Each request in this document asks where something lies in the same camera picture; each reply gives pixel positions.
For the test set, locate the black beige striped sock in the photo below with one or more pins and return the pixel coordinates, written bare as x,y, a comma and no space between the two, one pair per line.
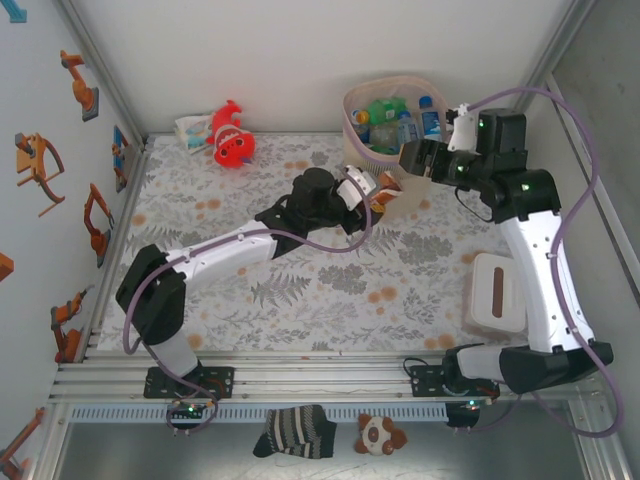
295,432

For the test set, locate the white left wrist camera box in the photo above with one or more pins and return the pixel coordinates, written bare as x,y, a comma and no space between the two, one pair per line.
356,187

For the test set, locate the blue orange wall sticker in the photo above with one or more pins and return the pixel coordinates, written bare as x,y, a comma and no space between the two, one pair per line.
120,150

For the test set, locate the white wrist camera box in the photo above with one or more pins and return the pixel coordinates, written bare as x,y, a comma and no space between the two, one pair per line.
462,130
356,187

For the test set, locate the aluminium cage frame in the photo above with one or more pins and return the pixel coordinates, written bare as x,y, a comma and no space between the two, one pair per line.
102,65

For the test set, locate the beige slatted plastic bin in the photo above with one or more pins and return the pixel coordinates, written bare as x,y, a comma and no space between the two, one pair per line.
415,195

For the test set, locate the orange gripper claw wall sticker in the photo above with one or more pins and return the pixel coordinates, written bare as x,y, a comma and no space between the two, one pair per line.
30,165

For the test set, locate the brown shiny label bottle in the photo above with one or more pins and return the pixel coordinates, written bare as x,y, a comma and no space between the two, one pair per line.
387,192

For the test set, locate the printed tissue packet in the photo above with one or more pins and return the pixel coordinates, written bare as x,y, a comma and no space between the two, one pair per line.
192,132

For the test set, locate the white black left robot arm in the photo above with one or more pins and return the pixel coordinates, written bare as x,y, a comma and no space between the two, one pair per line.
220,255

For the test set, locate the red plush fish toy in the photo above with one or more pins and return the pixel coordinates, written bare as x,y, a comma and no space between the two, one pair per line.
232,142

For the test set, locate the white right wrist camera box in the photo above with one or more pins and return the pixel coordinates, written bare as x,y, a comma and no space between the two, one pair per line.
462,130

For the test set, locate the aluminium mounting rail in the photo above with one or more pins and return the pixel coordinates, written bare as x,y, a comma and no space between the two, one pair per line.
325,380

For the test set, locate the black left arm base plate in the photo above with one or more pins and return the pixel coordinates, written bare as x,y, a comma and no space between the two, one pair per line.
225,382

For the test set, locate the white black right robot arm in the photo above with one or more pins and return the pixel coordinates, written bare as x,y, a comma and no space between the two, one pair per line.
540,280

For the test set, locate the white tissue box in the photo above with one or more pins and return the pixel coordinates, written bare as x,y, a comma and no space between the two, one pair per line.
492,295

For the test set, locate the clear bottle white cap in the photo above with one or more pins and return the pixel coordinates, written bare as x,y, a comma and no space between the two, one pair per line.
384,137

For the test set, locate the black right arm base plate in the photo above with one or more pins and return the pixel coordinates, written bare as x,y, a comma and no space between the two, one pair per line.
425,380

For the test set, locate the brown white plush toy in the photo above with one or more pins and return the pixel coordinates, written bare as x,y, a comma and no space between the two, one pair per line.
380,435

